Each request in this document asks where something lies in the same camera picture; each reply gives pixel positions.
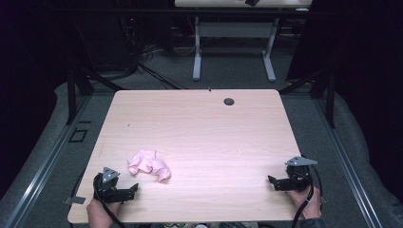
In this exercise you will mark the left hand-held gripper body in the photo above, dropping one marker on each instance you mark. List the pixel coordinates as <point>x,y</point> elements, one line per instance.
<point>107,182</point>

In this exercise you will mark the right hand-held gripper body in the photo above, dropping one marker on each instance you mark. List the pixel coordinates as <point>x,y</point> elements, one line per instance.
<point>299,174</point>

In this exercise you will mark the black metal stand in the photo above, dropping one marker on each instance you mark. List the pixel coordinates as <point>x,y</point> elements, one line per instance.
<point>76,85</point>
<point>328,91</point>

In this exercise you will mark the person's right hand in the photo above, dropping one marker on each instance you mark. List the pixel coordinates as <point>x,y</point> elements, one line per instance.
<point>309,202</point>

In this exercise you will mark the dark object on white desk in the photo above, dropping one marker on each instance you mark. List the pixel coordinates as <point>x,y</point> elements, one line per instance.
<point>252,2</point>

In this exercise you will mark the person's left hand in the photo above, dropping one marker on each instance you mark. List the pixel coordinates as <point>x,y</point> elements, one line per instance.
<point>99,213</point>

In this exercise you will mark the small grey metal bracket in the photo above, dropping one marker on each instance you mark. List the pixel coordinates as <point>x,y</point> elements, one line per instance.
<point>74,200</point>

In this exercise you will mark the pink cloth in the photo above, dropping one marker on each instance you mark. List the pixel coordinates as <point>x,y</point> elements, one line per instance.
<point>149,164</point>

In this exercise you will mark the aluminium floor rail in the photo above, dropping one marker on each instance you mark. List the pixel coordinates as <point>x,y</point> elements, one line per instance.
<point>41,175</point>
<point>345,164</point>

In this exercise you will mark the white desk with metal legs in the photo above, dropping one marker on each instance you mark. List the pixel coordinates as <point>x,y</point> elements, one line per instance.
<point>236,30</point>

